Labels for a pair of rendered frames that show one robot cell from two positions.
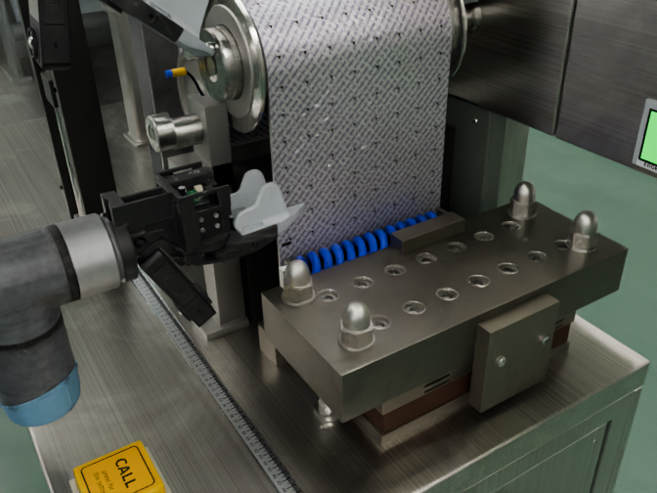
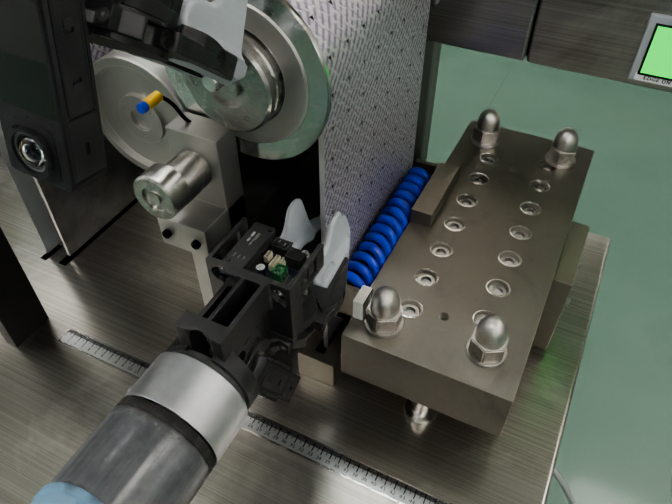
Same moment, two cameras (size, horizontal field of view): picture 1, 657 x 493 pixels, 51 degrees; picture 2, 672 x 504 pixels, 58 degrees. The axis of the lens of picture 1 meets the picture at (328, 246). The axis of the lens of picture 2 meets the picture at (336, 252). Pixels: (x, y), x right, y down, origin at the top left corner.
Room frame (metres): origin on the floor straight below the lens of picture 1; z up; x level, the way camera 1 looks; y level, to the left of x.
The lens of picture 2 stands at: (0.33, 0.26, 1.47)
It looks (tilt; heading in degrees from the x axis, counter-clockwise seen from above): 45 degrees down; 328
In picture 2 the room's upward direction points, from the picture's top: straight up
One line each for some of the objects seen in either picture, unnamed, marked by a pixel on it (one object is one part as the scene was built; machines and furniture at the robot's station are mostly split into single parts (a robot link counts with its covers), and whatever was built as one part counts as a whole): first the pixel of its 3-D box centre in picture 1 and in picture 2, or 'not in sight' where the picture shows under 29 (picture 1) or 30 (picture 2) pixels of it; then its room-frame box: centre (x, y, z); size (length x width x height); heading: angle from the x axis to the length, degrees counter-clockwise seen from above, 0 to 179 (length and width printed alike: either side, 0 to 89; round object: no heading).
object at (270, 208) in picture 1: (271, 206); (333, 238); (0.65, 0.06, 1.11); 0.09 x 0.03 x 0.06; 120
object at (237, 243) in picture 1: (236, 239); (314, 293); (0.62, 0.10, 1.09); 0.09 x 0.05 x 0.02; 120
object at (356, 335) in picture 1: (356, 322); (490, 336); (0.53, -0.02, 1.05); 0.04 x 0.04 x 0.04
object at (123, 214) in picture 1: (170, 224); (251, 314); (0.61, 0.16, 1.12); 0.12 x 0.08 x 0.09; 121
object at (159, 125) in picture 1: (160, 132); (161, 192); (0.71, 0.18, 1.18); 0.04 x 0.02 x 0.04; 31
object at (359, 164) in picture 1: (364, 172); (376, 155); (0.73, -0.04, 1.11); 0.23 x 0.01 x 0.18; 121
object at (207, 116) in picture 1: (205, 224); (213, 272); (0.73, 0.15, 1.05); 0.06 x 0.05 x 0.31; 121
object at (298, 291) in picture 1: (297, 279); (385, 307); (0.60, 0.03, 1.05); 0.04 x 0.04 x 0.04
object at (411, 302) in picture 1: (450, 291); (482, 247); (0.65, -0.14, 1.00); 0.40 x 0.16 x 0.06; 121
